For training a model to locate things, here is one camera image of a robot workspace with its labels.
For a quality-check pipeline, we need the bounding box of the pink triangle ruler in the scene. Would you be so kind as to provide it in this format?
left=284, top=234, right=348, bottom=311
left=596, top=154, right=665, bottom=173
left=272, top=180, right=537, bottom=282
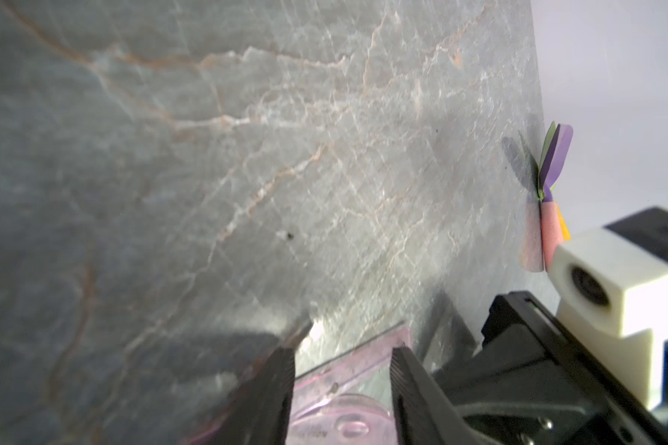
left=183, top=324, right=413, bottom=445

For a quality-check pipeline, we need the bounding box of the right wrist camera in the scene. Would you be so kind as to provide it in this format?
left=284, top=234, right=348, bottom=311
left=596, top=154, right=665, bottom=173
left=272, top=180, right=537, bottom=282
left=549, top=228, right=668, bottom=410

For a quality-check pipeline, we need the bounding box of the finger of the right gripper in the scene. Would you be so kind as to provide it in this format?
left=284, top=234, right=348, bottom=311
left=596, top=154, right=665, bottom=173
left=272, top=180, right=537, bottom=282
left=433, top=291, right=668, bottom=444

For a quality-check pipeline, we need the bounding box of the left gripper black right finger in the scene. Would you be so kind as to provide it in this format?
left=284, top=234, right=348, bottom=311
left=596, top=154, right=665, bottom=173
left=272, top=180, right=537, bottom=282
left=390, top=347, right=479, bottom=445

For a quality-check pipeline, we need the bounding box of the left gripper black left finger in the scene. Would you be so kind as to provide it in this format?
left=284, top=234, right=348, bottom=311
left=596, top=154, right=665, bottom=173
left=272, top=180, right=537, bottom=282
left=211, top=348, right=295, bottom=445

